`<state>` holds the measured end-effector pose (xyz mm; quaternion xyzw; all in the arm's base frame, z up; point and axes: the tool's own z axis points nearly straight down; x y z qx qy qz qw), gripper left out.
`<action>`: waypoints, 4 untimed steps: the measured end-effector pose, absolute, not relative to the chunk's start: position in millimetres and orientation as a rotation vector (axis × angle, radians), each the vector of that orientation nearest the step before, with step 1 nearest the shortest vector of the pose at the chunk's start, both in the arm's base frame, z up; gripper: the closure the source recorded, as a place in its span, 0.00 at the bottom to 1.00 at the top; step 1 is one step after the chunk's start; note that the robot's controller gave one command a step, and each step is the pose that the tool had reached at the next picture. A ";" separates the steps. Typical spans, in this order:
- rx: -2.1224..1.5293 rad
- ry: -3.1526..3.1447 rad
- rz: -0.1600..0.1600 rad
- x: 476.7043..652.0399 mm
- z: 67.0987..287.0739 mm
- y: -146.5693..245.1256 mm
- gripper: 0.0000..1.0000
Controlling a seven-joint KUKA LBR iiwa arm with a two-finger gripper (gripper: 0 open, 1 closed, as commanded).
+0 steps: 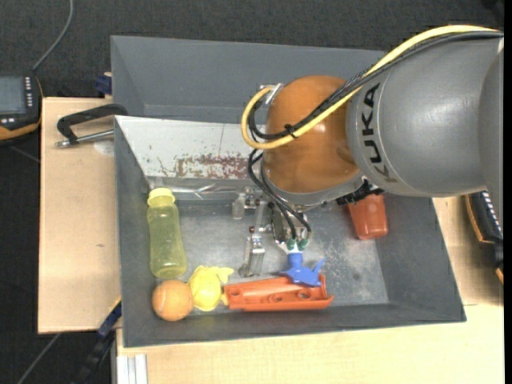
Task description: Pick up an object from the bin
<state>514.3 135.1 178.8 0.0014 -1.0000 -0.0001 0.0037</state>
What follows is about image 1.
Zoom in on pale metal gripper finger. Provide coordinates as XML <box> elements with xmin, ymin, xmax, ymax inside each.
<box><xmin>238</xmin><ymin>233</ymin><xmax>266</xmax><ymax>278</ymax></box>
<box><xmin>231</xmin><ymin>188</ymin><xmax>262</xmax><ymax>221</ymax></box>

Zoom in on orange flat plastic case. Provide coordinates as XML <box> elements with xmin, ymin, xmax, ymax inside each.
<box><xmin>222</xmin><ymin>274</ymin><xmax>335</xmax><ymax>313</ymax></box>

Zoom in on blue plastic toy figure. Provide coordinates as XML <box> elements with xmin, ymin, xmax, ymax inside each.
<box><xmin>278</xmin><ymin>251</ymin><xmax>327</xmax><ymax>288</ymax></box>

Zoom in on yellow toy duck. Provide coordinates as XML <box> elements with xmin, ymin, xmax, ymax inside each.
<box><xmin>187</xmin><ymin>265</ymin><xmax>235</xmax><ymax>313</ymax></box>

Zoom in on orange plastic cup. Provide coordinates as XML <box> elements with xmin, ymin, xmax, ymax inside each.
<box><xmin>346</xmin><ymin>193</ymin><xmax>390</xmax><ymax>242</ymax></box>

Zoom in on yellow clear plastic bottle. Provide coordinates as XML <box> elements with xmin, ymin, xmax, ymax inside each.
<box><xmin>146</xmin><ymin>186</ymin><xmax>188</xmax><ymax>280</ymax></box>

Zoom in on orange ball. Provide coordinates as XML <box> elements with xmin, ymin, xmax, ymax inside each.
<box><xmin>150</xmin><ymin>279</ymin><xmax>195</xmax><ymax>322</ymax></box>

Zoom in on grey metal bin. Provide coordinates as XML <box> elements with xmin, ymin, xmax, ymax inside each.
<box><xmin>110</xmin><ymin>34</ymin><xmax>468</xmax><ymax>349</ymax></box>

